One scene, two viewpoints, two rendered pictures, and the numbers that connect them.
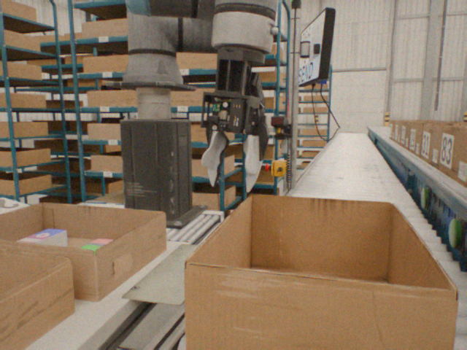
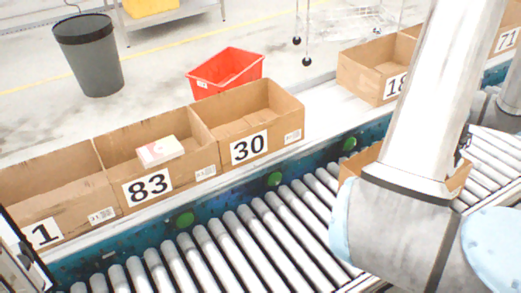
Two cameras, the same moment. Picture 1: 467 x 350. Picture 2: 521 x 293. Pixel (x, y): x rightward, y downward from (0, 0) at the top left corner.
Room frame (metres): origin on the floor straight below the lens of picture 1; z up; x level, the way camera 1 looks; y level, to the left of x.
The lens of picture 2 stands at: (1.70, 0.23, 1.93)
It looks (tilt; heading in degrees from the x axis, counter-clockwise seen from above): 40 degrees down; 225
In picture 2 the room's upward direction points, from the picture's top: 4 degrees counter-clockwise
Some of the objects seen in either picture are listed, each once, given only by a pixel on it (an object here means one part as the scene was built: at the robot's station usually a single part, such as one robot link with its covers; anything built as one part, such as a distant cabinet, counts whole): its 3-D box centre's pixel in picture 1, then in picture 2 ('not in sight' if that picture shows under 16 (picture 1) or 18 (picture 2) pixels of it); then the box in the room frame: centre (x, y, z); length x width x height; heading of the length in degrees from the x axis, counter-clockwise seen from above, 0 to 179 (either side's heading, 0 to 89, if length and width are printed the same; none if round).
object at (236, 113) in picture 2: not in sight; (246, 122); (0.78, -0.73, 0.96); 0.39 x 0.29 x 0.17; 162
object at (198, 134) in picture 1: (195, 132); not in sight; (2.27, 0.24, 0.99); 0.40 x 0.30 x 0.10; 69
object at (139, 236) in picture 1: (64, 241); not in sight; (0.82, 0.39, 0.80); 0.38 x 0.28 x 0.10; 74
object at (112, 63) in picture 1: (125, 67); not in sight; (2.41, 0.69, 1.39); 0.40 x 0.30 x 0.10; 70
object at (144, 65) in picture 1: (153, 68); not in sight; (1.22, 0.26, 1.24); 0.19 x 0.19 x 0.10
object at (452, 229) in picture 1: (454, 233); (274, 179); (0.85, -0.53, 0.81); 0.07 x 0.01 x 0.07; 162
